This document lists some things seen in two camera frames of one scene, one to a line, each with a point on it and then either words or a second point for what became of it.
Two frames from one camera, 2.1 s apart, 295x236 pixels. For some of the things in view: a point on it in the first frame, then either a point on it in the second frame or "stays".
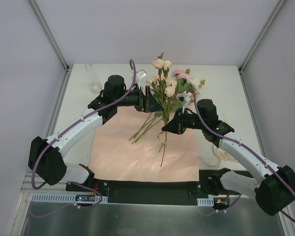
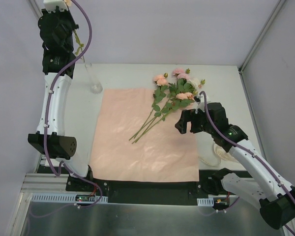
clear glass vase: [96, 87] stays
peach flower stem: [163, 85] → [81, 45]
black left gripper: [142, 99] → [57, 16]
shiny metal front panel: [68, 219] stays
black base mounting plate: [176, 192] stays
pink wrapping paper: [115, 157] stays
